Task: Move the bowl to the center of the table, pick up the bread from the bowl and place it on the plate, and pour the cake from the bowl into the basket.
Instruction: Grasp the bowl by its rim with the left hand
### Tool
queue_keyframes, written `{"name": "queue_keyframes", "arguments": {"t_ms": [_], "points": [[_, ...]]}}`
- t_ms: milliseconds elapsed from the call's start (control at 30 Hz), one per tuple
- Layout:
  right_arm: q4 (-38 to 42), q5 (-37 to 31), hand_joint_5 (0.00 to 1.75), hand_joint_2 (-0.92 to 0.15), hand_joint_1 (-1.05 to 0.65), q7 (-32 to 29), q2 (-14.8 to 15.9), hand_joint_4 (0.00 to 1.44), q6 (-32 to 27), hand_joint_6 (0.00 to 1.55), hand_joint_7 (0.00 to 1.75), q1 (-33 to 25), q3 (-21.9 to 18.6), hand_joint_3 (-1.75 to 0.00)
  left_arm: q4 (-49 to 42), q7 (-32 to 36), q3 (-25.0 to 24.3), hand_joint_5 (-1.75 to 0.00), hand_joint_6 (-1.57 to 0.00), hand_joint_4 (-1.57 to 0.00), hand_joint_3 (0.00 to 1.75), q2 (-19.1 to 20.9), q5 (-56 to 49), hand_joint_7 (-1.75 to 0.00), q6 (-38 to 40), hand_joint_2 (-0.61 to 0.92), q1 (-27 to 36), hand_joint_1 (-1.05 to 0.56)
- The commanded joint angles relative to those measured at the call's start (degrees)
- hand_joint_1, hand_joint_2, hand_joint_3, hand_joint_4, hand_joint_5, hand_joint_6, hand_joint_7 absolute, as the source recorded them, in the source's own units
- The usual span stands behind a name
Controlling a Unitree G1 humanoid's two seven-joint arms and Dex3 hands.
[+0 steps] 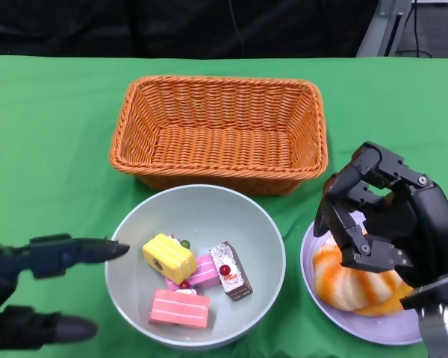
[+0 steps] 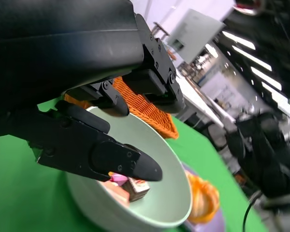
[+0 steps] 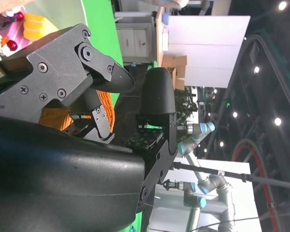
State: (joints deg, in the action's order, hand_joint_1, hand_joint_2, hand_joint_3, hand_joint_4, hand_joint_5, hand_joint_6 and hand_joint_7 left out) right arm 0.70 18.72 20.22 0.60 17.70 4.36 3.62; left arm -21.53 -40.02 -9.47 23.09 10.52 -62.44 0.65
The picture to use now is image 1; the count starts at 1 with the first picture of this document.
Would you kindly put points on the chocolate cake with white icing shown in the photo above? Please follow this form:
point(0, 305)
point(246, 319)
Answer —
point(231, 272)

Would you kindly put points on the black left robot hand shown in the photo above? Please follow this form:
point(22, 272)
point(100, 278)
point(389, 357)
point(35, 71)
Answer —
point(52, 253)

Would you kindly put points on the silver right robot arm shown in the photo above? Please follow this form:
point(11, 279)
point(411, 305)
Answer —
point(444, 332)

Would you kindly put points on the orange wicker basket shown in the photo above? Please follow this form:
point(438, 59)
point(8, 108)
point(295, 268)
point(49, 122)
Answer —
point(220, 149)

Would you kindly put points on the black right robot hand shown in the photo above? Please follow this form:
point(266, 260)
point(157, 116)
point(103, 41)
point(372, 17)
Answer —
point(425, 231)

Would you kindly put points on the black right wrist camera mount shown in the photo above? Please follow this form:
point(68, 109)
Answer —
point(437, 292)

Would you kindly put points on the salmon pink striped cake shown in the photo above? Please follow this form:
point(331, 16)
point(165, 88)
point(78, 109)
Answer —
point(179, 309)

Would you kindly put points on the grey round bowl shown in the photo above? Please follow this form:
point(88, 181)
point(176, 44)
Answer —
point(194, 212)

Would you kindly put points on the black backdrop curtain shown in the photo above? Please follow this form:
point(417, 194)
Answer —
point(97, 26)

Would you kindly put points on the grey metal frame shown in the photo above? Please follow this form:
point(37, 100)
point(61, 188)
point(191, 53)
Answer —
point(381, 33)

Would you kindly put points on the orange loaf bread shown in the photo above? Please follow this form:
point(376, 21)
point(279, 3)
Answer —
point(384, 307)

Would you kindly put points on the green tablecloth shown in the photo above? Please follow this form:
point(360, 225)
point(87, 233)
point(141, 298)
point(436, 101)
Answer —
point(59, 112)

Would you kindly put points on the yellow striped cake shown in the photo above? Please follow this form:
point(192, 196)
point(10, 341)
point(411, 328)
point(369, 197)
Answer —
point(168, 257)

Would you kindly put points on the magenta pink cake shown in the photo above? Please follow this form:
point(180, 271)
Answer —
point(205, 272)

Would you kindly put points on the pale lavender round plate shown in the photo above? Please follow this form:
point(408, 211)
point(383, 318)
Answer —
point(358, 328)

